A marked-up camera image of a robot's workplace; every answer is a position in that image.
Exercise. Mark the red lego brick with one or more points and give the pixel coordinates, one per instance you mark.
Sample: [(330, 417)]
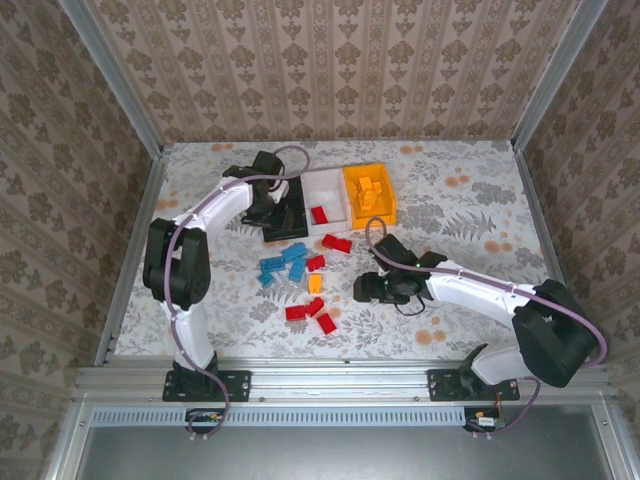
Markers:
[(315, 306), (344, 246), (315, 262), (329, 241), (295, 313), (327, 324), (319, 214)]

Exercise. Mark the blue lego brick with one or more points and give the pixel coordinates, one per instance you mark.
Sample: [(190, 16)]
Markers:
[(272, 264), (297, 270), (295, 250), (265, 279)]

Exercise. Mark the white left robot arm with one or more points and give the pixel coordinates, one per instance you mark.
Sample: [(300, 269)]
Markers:
[(192, 340)]

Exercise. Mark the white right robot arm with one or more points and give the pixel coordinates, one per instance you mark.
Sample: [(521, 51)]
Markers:
[(475, 290)]

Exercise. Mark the black plastic container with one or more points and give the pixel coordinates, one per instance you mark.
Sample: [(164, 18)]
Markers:
[(280, 235)]

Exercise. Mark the white plastic container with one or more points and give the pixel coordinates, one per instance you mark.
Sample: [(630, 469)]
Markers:
[(327, 192)]

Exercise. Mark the orange plastic container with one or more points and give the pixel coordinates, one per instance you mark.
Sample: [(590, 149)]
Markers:
[(385, 215)]

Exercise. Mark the floral patterned table cover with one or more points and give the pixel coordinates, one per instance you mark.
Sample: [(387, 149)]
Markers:
[(240, 330)]

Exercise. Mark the small right connector board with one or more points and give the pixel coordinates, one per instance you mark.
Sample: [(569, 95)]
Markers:
[(482, 421)]

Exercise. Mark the small connector board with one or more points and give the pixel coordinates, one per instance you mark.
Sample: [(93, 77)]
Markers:
[(205, 417), (482, 421)]

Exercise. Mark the grey metal panel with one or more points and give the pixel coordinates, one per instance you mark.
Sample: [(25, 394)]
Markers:
[(350, 455)]

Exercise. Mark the small left connector board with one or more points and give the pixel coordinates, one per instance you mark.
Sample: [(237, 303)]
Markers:
[(205, 417)]

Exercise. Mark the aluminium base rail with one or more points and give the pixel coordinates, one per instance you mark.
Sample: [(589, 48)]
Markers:
[(340, 380)]

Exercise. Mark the aluminium side rail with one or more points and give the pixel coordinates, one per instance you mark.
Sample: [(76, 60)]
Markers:
[(127, 280), (550, 250)]

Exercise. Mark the aluminium frame post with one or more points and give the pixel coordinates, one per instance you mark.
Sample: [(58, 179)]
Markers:
[(560, 70), (110, 75)]

